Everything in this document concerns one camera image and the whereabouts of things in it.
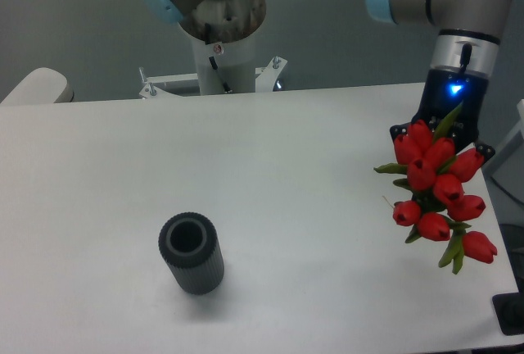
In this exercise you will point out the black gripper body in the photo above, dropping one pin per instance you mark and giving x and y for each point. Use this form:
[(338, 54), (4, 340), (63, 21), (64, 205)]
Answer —
[(445, 90)]

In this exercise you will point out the red tulip bouquet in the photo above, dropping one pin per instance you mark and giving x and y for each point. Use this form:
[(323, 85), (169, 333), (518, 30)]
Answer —
[(434, 172)]

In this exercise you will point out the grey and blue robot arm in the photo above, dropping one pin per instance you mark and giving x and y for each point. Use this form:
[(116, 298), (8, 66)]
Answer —
[(470, 31)]

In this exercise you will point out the dark grey ribbed vase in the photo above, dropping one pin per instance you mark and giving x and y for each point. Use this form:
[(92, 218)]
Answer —
[(189, 245)]

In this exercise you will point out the white furniture at right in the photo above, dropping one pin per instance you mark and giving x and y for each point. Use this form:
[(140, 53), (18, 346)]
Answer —
[(508, 146)]

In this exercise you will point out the black device at table edge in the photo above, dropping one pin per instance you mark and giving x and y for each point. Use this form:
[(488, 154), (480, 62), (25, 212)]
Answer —
[(509, 312)]

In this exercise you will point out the white chair armrest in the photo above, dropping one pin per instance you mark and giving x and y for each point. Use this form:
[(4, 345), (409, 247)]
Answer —
[(40, 86)]

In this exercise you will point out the white pedestal base frame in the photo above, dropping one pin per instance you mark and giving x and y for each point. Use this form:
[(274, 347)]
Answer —
[(266, 79)]

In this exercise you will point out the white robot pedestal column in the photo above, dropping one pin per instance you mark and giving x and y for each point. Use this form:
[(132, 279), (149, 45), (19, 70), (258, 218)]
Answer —
[(223, 33)]

